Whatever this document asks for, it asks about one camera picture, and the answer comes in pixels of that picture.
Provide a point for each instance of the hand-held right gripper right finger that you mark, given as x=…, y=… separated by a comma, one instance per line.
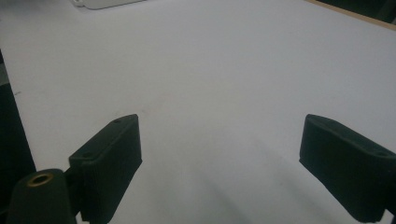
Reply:
x=345, y=168

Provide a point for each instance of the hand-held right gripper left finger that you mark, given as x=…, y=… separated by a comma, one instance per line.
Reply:
x=106, y=161

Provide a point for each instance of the white plastic tray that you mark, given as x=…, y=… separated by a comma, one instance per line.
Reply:
x=102, y=2

